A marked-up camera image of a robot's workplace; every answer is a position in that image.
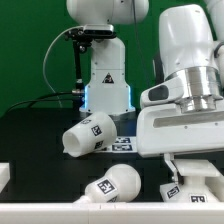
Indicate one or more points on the white lamp base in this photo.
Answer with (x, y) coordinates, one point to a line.
(198, 181)

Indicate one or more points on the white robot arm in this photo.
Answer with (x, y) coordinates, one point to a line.
(186, 46)

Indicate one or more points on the white lamp shade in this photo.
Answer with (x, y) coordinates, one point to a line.
(94, 133)

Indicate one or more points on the camera on black stand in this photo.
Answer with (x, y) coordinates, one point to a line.
(82, 38)

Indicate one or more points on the white lamp bulb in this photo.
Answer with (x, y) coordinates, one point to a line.
(121, 183)

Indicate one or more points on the printed marker sheet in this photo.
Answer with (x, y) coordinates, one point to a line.
(123, 144)

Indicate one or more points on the white left border block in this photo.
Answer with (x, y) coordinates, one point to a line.
(4, 175)

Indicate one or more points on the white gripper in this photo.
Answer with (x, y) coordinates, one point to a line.
(177, 117)

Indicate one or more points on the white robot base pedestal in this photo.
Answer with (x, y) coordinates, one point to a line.
(106, 80)

